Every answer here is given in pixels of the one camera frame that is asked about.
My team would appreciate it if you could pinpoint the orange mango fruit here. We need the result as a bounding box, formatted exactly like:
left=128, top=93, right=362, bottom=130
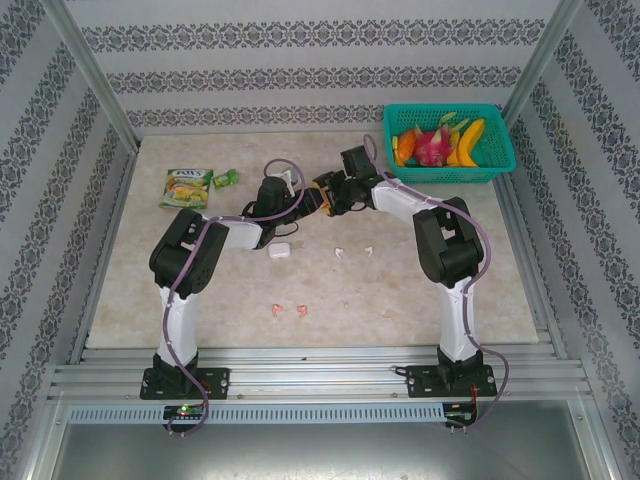
left=397, top=128, right=417, bottom=162

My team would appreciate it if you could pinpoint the pink dragon fruit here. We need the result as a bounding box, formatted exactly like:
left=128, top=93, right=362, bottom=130
left=412, top=112, right=471, bottom=168

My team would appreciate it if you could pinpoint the green Fox's candy bag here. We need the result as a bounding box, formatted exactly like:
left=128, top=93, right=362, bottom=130
left=158, top=167, right=214, bottom=211

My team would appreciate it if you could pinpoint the yellow banana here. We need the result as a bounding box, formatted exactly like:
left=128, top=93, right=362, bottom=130
left=446, top=118, right=487, bottom=168

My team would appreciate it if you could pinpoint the teal plastic basket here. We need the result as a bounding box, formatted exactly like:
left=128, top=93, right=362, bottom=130
left=382, top=103, right=517, bottom=185

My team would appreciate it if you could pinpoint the grey metal sheet panel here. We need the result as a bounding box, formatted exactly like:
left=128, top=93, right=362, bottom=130
left=47, top=422, right=614, bottom=480

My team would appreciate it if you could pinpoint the thin black left gripper cable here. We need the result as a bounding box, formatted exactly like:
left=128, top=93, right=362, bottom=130
left=269, top=219, right=301, bottom=240

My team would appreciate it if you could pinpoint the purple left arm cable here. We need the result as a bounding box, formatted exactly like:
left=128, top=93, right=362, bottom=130
left=162, top=157, right=304, bottom=439

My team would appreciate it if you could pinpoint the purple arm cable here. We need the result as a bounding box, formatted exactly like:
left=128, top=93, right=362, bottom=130
left=360, top=132, right=512, bottom=434
left=162, top=157, right=304, bottom=439

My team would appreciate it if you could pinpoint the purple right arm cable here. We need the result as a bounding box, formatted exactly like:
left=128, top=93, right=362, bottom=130
left=360, top=132, right=512, bottom=434

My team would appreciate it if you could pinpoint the aluminium side rail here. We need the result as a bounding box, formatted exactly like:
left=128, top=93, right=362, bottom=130
left=68, top=147, right=142, bottom=366
left=492, top=172, right=570, bottom=360

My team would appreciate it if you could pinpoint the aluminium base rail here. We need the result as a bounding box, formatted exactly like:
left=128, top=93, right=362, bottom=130
left=47, top=344, right=587, bottom=402

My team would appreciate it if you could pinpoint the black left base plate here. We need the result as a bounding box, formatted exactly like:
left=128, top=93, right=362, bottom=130
left=139, top=367, right=232, bottom=401

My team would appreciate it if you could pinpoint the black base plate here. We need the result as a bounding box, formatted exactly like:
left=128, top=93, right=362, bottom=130
left=139, top=367, right=232, bottom=401
left=403, top=364, right=496, bottom=400

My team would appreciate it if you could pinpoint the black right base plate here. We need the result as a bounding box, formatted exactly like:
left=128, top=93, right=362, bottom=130
left=403, top=364, right=496, bottom=400

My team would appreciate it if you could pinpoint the slotted grey cable duct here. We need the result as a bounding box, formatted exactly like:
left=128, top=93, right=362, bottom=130
left=67, top=403, right=447, bottom=425

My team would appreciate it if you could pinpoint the aluminium frame post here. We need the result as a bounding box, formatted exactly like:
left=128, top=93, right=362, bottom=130
left=42, top=0, right=143, bottom=151
left=501, top=0, right=585, bottom=124

